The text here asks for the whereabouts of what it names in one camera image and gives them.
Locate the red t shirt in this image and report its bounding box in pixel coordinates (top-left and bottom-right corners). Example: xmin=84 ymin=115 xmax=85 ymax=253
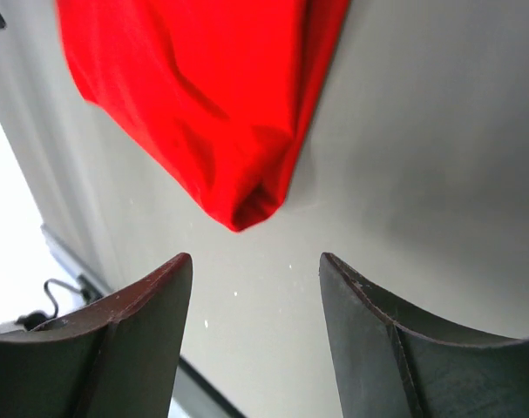
xmin=56 ymin=1 xmax=349 ymax=232

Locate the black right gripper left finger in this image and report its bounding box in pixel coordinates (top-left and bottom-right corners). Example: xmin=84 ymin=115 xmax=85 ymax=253
xmin=0 ymin=253 xmax=193 ymax=417

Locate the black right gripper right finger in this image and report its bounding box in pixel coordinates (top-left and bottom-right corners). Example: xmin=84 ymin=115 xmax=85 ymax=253
xmin=319 ymin=253 xmax=529 ymax=417

